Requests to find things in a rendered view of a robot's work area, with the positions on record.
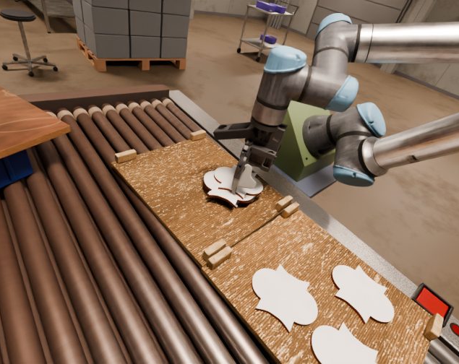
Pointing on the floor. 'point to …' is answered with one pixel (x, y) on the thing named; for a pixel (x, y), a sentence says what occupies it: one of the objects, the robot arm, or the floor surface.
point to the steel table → (53, 9)
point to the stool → (23, 39)
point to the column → (324, 178)
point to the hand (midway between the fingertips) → (238, 180)
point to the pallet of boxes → (132, 31)
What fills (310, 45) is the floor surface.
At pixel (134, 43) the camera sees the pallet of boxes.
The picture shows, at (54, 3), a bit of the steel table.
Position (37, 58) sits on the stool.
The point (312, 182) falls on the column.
